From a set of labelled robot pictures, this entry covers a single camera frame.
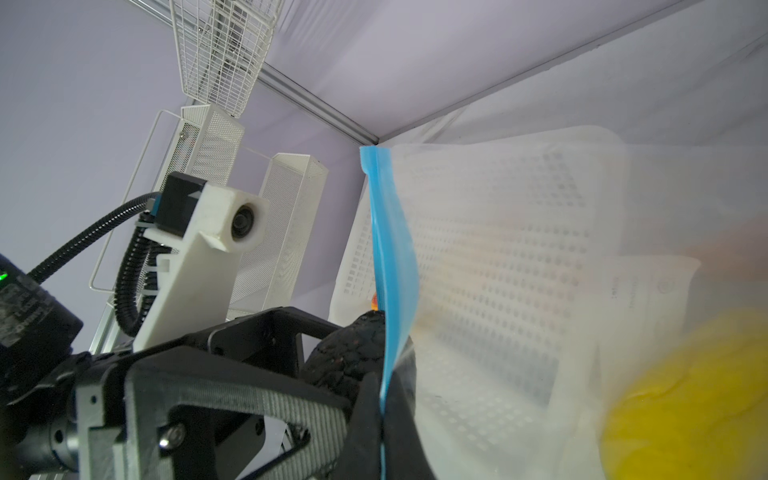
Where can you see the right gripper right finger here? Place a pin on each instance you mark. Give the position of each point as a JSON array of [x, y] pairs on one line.
[[402, 455]]

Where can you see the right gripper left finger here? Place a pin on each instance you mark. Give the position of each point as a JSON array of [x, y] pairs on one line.
[[361, 457]]

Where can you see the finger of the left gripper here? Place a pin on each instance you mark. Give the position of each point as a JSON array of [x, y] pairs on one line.
[[271, 340]]

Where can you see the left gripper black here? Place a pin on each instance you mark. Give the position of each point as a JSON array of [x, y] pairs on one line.
[[189, 415]]

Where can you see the clear zip top bag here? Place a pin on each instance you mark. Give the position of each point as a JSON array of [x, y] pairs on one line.
[[692, 246]]

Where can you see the black round food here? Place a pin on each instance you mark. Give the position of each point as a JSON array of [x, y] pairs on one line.
[[340, 361]]

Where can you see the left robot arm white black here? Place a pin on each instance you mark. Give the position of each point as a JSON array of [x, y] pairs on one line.
[[36, 336]]

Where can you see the upper white mesh shelf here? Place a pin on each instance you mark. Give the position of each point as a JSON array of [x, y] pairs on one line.
[[206, 142]]

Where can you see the white plastic perforated basket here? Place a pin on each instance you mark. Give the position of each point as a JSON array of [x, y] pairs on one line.
[[485, 255]]

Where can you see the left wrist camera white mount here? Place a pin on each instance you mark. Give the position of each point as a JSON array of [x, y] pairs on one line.
[[226, 224]]

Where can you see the white wire wall basket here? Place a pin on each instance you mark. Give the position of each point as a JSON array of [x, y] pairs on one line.
[[221, 48]]

